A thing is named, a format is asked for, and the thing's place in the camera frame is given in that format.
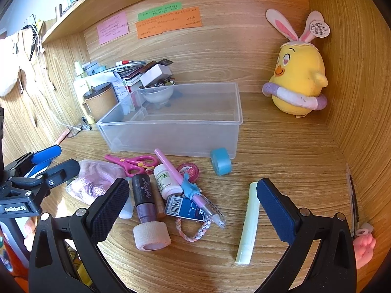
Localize clear plastic storage box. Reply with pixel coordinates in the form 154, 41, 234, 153
98, 82, 243, 158

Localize beige bandage roll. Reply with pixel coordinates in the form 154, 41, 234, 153
133, 221, 171, 251

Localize red round tin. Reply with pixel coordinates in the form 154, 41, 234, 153
177, 163, 199, 183

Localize blue tape roll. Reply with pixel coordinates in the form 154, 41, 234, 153
210, 147, 232, 176

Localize beige concealer tube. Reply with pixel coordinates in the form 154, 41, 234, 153
146, 168, 166, 218

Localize yellow chick plush toy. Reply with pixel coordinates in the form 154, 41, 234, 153
262, 9, 331, 118

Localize white pill bottle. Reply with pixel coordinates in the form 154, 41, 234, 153
154, 164, 183, 200

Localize stack of papers and books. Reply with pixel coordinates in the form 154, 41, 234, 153
73, 57, 175, 99

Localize blue Max staples box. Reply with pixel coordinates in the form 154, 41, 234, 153
165, 195, 207, 222

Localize red white marker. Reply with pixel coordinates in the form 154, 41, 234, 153
115, 60, 146, 66

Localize pink sticky note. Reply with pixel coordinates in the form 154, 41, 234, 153
97, 11, 129, 45

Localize white bowl of trinkets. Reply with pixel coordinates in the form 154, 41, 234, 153
139, 80, 176, 105

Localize brown lidded mug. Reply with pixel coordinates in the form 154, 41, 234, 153
83, 82, 119, 122

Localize black pen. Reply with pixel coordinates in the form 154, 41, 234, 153
346, 163, 359, 239

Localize yellow green spray bottle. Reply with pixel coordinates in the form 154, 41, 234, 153
73, 61, 89, 105

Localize pink foot-shaped toy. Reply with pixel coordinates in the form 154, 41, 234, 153
353, 223, 376, 270

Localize small white box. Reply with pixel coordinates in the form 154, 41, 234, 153
140, 64, 172, 87

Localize pink scissors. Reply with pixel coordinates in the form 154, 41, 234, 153
104, 155, 159, 177

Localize pale green stick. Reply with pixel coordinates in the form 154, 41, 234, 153
235, 182, 260, 265

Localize green sticky note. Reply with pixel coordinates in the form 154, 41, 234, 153
138, 2, 182, 21

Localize orange sticky note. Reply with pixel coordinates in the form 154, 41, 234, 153
136, 7, 202, 39

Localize dark purple lipstick tube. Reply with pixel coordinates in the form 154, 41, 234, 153
131, 173, 157, 224

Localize pink braided bracelet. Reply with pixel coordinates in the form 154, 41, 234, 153
174, 216, 213, 243

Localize pink knitted cloth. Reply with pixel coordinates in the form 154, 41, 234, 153
65, 159, 126, 205

